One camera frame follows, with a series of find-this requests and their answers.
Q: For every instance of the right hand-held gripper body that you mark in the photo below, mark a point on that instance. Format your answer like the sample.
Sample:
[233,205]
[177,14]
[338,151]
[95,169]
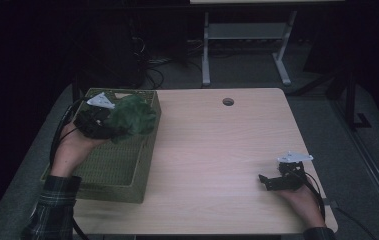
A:
[288,180]

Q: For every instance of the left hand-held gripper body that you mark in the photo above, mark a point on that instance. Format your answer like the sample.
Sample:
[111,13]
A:
[92,123]

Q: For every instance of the green cloth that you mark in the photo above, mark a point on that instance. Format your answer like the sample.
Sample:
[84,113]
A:
[132,116]

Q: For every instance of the green woven basket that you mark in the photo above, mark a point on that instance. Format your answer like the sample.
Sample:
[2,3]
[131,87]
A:
[120,166]

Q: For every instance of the person's right hand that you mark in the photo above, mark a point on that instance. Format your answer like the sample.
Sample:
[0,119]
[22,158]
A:
[305,206]

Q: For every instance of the person's left hand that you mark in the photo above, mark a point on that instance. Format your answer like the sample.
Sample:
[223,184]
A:
[72,150]

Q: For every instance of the grey tape strip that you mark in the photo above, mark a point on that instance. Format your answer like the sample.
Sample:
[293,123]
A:
[330,202]

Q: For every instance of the black metal stand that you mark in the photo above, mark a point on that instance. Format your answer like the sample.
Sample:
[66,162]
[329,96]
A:
[351,100]

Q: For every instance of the white framed desk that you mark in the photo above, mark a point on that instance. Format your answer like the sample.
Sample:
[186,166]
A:
[206,50]

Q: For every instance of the metal floor rail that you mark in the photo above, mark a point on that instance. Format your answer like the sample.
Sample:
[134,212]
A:
[370,166]

